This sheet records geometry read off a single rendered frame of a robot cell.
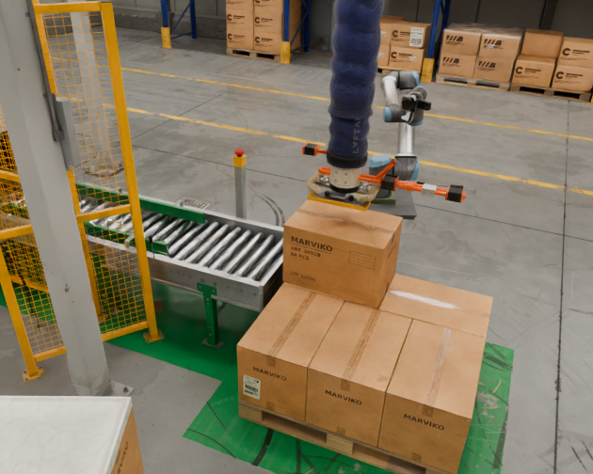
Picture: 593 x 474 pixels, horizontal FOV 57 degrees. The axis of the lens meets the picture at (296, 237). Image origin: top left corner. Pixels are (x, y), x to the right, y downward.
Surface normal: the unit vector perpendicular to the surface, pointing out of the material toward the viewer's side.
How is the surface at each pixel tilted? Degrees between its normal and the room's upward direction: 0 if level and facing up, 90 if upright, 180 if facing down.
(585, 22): 90
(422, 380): 0
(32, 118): 90
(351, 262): 90
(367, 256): 90
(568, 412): 0
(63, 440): 0
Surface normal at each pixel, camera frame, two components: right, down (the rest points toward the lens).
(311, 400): -0.38, 0.47
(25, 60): 0.92, 0.22
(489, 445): 0.03, -0.86
